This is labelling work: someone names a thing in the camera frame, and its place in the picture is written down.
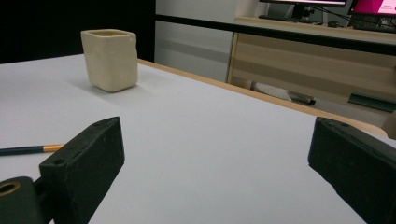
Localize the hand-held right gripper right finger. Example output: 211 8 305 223
307 117 396 224

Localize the computer monitor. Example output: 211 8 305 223
258 0 348 22

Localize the black metal rail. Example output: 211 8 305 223
154 13 396 57

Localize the wooden desk with drawers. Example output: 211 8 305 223
226 16 396 125

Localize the pink screen monitor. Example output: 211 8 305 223
351 0 396 17

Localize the dark pen with gold band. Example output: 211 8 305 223
0 144 65 157

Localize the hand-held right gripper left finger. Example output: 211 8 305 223
38 116 126 224

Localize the black keyboard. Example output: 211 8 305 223
352 22 396 35

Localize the dark green flat bar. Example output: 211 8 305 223
347 92 396 113

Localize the cream square ceramic cup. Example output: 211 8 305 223
80 28 139 93

